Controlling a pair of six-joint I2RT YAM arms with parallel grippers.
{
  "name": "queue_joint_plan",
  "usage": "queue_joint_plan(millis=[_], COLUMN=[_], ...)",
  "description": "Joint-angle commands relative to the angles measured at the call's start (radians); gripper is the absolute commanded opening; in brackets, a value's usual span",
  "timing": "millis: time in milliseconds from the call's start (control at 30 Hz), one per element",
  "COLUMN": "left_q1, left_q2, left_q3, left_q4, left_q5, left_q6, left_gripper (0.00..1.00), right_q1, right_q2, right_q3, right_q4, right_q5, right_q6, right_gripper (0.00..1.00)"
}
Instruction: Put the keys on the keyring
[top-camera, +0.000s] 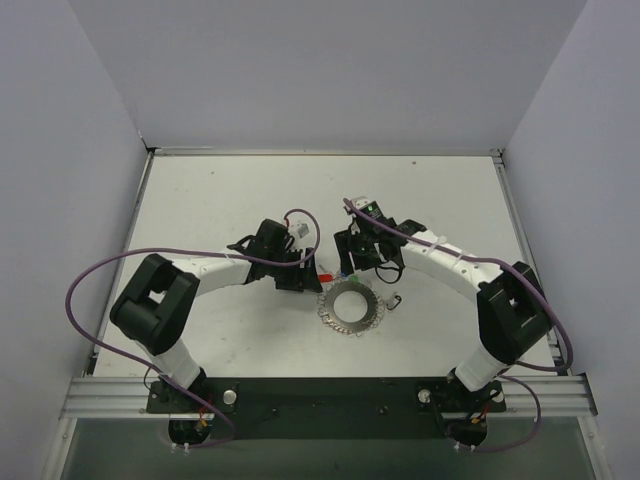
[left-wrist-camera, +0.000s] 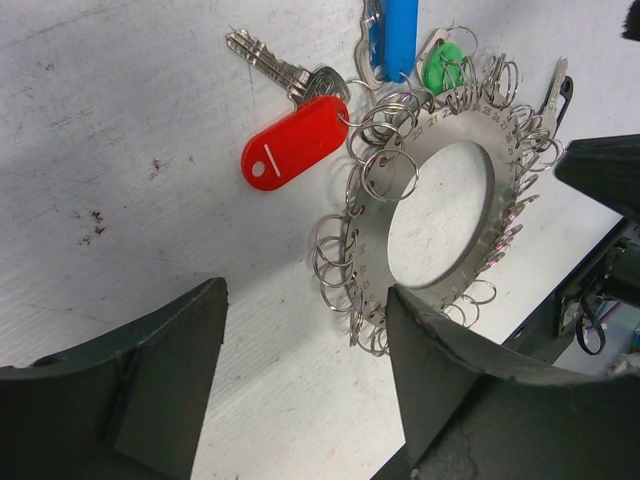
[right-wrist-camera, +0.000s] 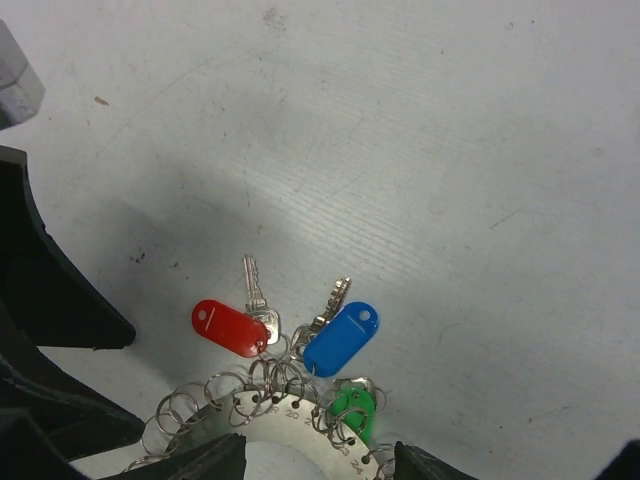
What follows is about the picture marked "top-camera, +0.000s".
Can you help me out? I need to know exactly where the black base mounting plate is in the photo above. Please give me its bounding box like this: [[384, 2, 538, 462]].
[[144, 377, 506, 441]]

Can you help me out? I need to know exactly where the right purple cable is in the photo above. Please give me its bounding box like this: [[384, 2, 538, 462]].
[[342, 198, 574, 454]]

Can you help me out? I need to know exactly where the aluminium front rail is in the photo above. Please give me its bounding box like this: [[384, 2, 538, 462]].
[[62, 376, 598, 419]]

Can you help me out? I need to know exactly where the purple cable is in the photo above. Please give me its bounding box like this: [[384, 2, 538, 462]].
[[342, 198, 574, 454], [65, 208, 320, 449]]

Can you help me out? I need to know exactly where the large metal keyring with loops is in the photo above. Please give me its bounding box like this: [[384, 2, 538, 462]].
[[317, 279, 386, 336]]

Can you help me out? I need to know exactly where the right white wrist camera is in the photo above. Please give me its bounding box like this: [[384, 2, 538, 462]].
[[351, 196, 371, 210]]

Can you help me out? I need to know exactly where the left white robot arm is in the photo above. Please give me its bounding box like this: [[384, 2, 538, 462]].
[[109, 219, 322, 412]]

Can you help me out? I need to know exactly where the small silver key clip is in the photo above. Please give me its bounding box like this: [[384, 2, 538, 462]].
[[385, 294, 403, 311]]

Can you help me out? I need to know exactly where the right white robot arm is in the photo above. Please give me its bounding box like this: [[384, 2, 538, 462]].
[[334, 197, 553, 392]]

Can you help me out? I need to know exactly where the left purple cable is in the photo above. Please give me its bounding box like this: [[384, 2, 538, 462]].
[[65, 208, 320, 449]]

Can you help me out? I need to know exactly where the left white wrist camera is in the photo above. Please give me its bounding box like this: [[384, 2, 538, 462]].
[[289, 222, 310, 239]]

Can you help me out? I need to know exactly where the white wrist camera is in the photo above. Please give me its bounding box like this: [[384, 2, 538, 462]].
[[351, 196, 371, 210], [289, 222, 310, 239]]

